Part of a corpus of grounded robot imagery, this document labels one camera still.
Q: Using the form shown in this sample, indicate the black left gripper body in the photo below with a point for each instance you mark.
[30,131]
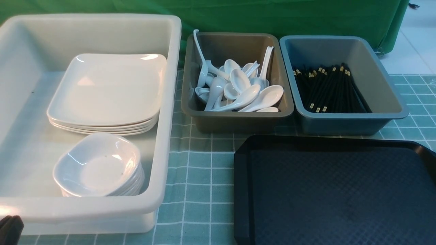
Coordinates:
[11,228]

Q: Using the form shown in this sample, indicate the bottom white square plate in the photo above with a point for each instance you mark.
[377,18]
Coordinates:
[124,132]

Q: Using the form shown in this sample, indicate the stacked small white bowls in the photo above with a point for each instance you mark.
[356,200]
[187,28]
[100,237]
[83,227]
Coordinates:
[98,179]

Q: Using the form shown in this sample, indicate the large white plastic tub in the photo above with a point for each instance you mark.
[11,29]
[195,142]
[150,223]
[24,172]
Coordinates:
[35,52]

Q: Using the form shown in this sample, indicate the upright white soup spoon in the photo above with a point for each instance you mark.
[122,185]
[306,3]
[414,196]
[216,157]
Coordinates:
[203,68]

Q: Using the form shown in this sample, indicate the white soup spoon pile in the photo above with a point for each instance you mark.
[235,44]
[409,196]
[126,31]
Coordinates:
[225,84]

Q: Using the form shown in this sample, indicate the black plastic serving tray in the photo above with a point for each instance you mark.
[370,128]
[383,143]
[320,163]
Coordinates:
[294,190]

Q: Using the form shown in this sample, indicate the brown plastic spoon bin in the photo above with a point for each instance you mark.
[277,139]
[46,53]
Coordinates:
[243,48]

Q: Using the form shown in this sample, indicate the leaning white soup spoon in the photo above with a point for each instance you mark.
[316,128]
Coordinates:
[266,61]

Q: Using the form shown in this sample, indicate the bundle of black chopsticks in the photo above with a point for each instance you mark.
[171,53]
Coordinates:
[329,89]

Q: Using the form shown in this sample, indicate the blue-grey plastic chopstick bin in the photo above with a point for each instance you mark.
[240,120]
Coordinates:
[371,79]

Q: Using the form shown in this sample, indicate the green backdrop cloth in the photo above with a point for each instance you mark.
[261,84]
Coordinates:
[376,21]

